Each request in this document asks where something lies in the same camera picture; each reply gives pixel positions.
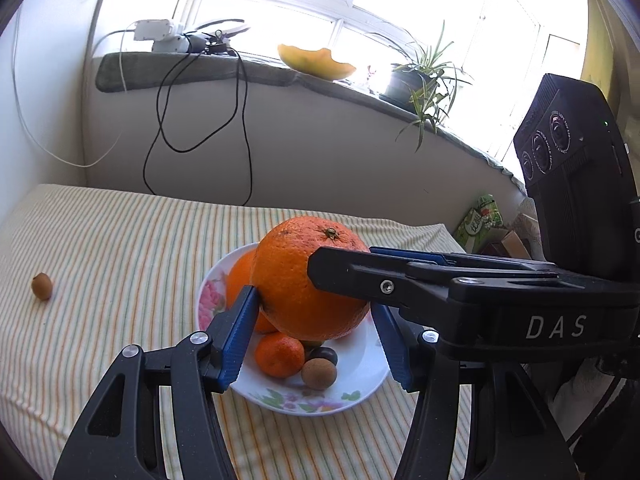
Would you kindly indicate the person's right hand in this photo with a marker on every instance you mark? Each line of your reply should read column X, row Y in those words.
column 570, row 395

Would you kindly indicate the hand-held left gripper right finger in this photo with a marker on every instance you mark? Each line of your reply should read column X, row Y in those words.
column 395, row 350

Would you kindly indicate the striped tablecloth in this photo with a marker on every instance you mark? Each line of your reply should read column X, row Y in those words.
column 125, row 260

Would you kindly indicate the white charger adapter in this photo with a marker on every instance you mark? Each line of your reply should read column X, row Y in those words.
column 185, row 42

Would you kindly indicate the green-brown round fruit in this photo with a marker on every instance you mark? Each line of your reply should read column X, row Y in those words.
column 310, row 344

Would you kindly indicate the yellow pomelo peel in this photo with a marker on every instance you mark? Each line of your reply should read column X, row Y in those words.
column 310, row 62

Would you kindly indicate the floral white bowl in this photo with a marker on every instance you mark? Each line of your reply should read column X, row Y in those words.
column 280, row 395

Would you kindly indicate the white power strip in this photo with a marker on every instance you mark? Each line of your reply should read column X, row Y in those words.
column 155, row 30

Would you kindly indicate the dark chestnut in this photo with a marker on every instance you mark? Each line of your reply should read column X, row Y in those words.
column 326, row 355

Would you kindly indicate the white window frame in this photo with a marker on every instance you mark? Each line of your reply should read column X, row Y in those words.
column 345, row 15

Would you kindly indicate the mandarin orange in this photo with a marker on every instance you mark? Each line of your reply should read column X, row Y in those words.
column 280, row 355

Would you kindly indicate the brown longan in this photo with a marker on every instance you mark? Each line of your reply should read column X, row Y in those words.
column 319, row 372
column 42, row 286

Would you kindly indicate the large orange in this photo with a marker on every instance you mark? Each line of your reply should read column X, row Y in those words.
column 290, row 280

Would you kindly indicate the cardboard box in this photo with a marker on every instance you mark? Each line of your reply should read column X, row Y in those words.
column 507, row 245

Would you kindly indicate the potted spider plant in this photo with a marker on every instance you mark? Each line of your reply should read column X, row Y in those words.
column 400, row 85

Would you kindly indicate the yellow curtain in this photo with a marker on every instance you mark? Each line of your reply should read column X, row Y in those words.
column 597, row 35

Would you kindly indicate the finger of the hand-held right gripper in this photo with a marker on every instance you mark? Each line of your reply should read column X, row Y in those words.
column 360, row 280
column 450, row 262

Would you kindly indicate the grey window sill mat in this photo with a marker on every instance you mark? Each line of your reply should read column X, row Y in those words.
column 130, row 72

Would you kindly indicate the green packet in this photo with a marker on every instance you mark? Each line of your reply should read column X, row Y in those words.
column 477, row 222

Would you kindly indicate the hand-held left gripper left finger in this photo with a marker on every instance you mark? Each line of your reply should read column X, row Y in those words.
column 237, row 340

